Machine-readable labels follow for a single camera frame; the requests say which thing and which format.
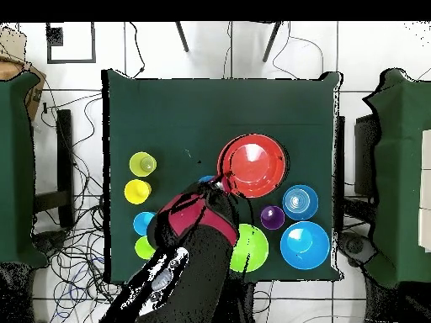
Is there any green cloth covered table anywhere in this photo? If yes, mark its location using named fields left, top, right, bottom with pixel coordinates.
left=363, top=68, right=431, bottom=287
left=0, top=71, right=48, bottom=268

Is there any large blue bowl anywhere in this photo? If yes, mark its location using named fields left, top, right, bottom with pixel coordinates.
left=279, top=220, right=331, bottom=271

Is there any dark green tablecloth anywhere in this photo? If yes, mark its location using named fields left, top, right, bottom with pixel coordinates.
left=101, top=69, right=344, bottom=283

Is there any blue cup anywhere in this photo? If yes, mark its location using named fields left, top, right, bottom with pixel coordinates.
left=132, top=210, right=157, bottom=237

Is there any green bowl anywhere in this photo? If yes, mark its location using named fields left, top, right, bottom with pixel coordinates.
left=229, top=223, right=269, bottom=273

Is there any black box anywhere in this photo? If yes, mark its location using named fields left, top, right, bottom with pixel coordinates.
left=354, top=114, right=380, bottom=198

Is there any black floor stand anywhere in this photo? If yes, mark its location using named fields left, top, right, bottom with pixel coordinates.
left=32, top=109, right=76, bottom=230

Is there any black stand base with knob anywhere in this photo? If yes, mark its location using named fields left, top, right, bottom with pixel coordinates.
left=31, top=230, right=70, bottom=258

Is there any green cup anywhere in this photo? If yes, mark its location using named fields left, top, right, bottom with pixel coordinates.
left=134, top=235, right=157, bottom=261

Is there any tangle of cables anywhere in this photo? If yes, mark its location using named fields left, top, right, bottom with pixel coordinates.
left=31, top=90, right=136, bottom=323

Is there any black square floor frame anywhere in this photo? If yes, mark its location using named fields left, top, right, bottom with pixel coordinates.
left=45, top=21, right=97, bottom=65

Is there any black cable with plug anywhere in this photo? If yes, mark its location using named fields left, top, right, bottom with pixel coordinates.
left=129, top=21, right=146, bottom=79

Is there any black tripod leg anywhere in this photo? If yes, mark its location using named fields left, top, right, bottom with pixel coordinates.
left=174, top=21, right=190, bottom=54
left=261, top=21, right=283, bottom=64

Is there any yellow cup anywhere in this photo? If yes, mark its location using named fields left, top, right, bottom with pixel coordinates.
left=128, top=151, right=158, bottom=178
left=123, top=178, right=152, bottom=205

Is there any orange bowl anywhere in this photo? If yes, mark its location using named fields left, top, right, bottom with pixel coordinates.
left=216, top=133, right=288, bottom=199

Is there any cardboard box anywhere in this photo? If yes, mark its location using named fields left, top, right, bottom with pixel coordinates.
left=0, top=26, right=47, bottom=122

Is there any purple cup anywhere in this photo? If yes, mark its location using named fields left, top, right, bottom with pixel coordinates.
left=259, top=204, right=286, bottom=231

